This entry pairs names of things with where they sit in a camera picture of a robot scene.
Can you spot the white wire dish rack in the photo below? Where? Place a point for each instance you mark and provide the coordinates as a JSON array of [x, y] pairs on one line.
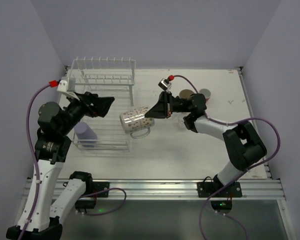
[[109, 84]]

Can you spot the pink coffee mug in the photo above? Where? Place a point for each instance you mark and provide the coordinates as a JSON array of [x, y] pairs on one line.
[[206, 92]]

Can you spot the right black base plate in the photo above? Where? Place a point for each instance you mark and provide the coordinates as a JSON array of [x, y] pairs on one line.
[[212, 187]]

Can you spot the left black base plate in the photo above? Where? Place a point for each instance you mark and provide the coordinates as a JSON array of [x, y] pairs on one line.
[[96, 189]]

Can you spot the floral white mug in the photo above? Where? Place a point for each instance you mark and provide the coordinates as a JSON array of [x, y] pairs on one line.
[[135, 124]]

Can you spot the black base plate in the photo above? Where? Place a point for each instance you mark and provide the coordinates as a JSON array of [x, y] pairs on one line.
[[212, 187], [96, 189]]

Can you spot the aluminium front rail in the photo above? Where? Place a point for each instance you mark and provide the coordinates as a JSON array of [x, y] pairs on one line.
[[162, 189]]

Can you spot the lavender cup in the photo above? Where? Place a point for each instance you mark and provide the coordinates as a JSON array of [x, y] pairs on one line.
[[85, 135]]

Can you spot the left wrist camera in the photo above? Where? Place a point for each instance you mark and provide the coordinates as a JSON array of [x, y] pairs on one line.
[[65, 86]]

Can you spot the clear glass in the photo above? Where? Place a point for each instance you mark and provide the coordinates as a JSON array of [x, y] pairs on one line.
[[181, 122]]

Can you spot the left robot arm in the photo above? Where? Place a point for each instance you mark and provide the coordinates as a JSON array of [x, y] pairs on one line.
[[43, 218]]

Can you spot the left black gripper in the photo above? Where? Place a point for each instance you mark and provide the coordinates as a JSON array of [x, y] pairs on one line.
[[91, 104]]

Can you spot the beige cup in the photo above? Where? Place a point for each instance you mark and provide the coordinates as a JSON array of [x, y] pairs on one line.
[[186, 94]]

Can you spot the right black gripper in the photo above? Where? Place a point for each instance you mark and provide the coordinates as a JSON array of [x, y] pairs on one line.
[[170, 104]]

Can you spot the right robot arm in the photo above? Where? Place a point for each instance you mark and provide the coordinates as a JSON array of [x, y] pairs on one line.
[[243, 144]]

